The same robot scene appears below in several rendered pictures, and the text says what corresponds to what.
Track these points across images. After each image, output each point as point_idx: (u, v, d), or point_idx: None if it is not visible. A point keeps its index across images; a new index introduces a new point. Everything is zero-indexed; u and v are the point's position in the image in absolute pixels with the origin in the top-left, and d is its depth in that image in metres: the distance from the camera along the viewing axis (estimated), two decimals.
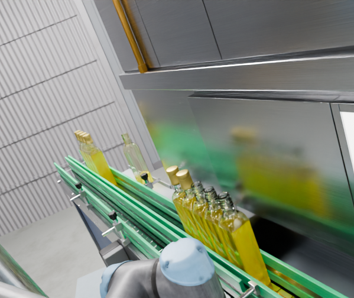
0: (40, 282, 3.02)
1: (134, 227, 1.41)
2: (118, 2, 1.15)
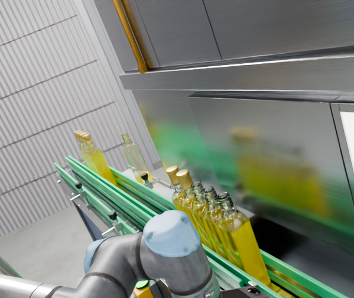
0: (40, 282, 3.02)
1: (134, 227, 1.41)
2: (118, 2, 1.15)
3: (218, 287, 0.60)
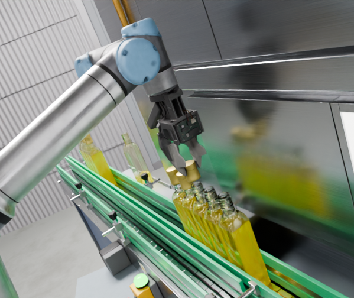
0: (40, 282, 3.02)
1: (134, 227, 1.41)
2: (118, 2, 1.15)
3: None
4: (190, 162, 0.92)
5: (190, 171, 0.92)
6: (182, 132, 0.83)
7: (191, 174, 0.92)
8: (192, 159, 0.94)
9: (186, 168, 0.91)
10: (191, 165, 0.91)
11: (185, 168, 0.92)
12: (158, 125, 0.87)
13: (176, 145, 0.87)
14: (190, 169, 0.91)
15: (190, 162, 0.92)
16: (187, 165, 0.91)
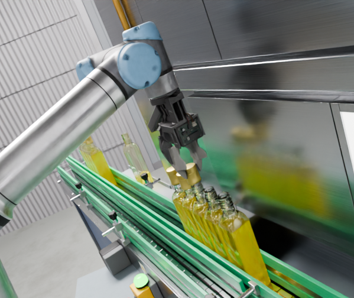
0: (40, 282, 3.02)
1: (134, 227, 1.41)
2: (118, 2, 1.15)
3: None
4: (191, 165, 0.92)
5: (191, 174, 0.92)
6: (182, 136, 0.83)
7: (192, 177, 0.92)
8: (192, 162, 0.94)
9: (187, 171, 0.92)
10: (191, 168, 0.91)
11: (185, 171, 0.92)
12: (159, 128, 0.88)
13: (177, 148, 0.87)
14: (190, 172, 0.92)
15: (191, 165, 0.92)
16: (188, 168, 0.91)
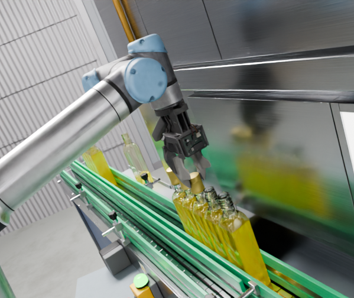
0: (40, 282, 3.02)
1: (134, 227, 1.41)
2: (118, 2, 1.15)
3: None
4: (194, 175, 0.93)
5: (194, 184, 0.93)
6: (187, 146, 0.84)
7: (195, 186, 0.93)
8: (196, 172, 0.95)
9: (190, 180, 0.93)
10: (195, 177, 0.92)
11: (189, 180, 0.93)
12: (163, 138, 0.88)
13: (181, 158, 0.88)
14: (194, 181, 0.93)
15: (194, 175, 0.93)
16: (192, 178, 0.92)
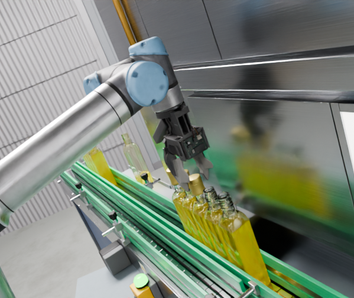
0: (40, 282, 3.02)
1: (134, 227, 1.41)
2: (118, 2, 1.15)
3: None
4: (195, 177, 0.93)
5: (195, 185, 0.93)
6: (188, 149, 0.84)
7: (197, 188, 0.93)
8: (197, 173, 0.95)
9: (191, 182, 0.93)
10: (196, 179, 0.93)
11: (190, 182, 0.93)
12: (164, 140, 0.89)
13: (181, 161, 0.88)
14: (195, 183, 0.93)
15: (195, 177, 0.93)
16: (192, 180, 0.93)
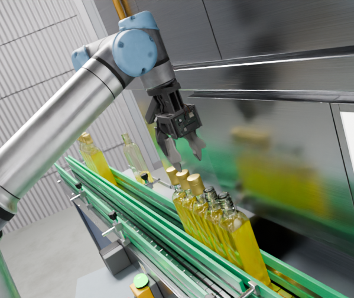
0: (40, 282, 3.02)
1: (134, 227, 1.41)
2: (118, 2, 1.15)
3: None
4: (195, 177, 0.93)
5: (195, 185, 0.93)
6: (179, 126, 0.82)
7: (197, 188, 0.93)
8: (197, 173, 0.95)
9: (191, 182, 0.93)
10: (196, 179, 0.93)
11: (190, 182, 0.93)
12: (156, 119, 0.87)
13: (173, 140, 0.86)
14: (195, 183, 0.93)
15: (195, 177, 0.93)
16: (192, 180, 0.93)
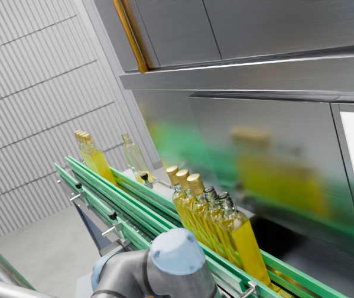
0: (40, 282, 3.02)
1: (134, 227, 1.41)
2: (118, 2, 1.15)
3: None
4: (195, 177, 0.93)
5: (195, 185, 0.93)
6: None
7: (197, 188, 0.93)
8: (197, 173, 0.95)
9: (191, 182, 0.93)
10: (196, 179, 0.93)
11: (190, 182, 0.93)
12: None
13: None
14: (195, 183, 0.93)
15: (195, 177, 0.93)
16: (192, 180, 0.93)
